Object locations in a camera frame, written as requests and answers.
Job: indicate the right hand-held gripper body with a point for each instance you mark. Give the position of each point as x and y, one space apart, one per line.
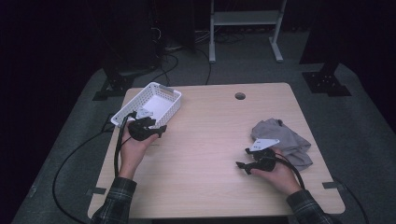
264 160

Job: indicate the person's left hand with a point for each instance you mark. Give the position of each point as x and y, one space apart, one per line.
134 152

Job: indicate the white perforated plastic basket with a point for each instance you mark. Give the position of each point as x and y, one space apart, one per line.
157 104

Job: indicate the black metal stand base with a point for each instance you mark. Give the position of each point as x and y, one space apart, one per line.
327 82
116 84

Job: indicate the grey pants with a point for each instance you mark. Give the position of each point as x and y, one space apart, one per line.
288 137

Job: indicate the dark tape strip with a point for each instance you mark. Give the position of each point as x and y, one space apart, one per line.
96 191
333 185

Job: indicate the white metal stand frame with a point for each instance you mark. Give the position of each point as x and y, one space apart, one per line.
243 18

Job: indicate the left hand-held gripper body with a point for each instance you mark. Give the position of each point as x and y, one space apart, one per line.
140 130

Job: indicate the person's right hand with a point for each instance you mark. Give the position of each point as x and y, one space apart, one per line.
281 179

